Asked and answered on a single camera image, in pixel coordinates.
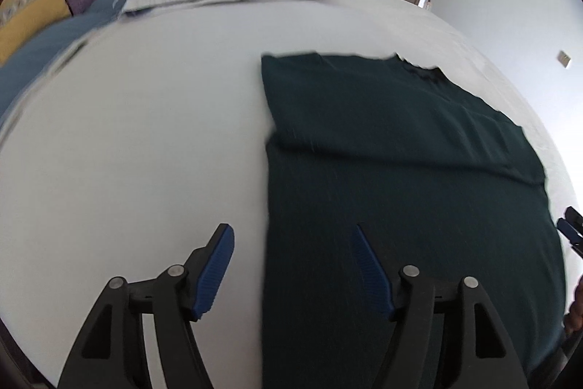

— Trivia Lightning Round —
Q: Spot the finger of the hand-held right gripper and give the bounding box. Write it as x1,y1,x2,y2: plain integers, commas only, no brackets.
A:
556,207,583,258

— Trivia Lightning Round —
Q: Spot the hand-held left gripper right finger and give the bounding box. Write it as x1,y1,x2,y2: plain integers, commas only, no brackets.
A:
356,225,529,389

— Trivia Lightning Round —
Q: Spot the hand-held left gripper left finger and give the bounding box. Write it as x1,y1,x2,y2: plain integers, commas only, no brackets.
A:
58,223,236,389

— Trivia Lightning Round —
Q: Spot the dark green t-shirt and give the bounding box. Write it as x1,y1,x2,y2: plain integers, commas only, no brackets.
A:
261,52,568,389

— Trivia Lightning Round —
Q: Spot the person's right hand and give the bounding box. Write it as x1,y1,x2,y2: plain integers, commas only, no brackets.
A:
564,275,583,335

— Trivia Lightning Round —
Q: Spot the white bed sheet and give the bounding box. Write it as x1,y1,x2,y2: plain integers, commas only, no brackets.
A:
0,0,575,389

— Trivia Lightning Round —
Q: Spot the grey-blue sofa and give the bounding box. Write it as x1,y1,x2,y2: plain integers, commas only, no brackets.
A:
0,0,146,118

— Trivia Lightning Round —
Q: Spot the yellow patterned cushion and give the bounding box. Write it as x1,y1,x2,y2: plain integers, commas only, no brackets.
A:
0,0,73,65

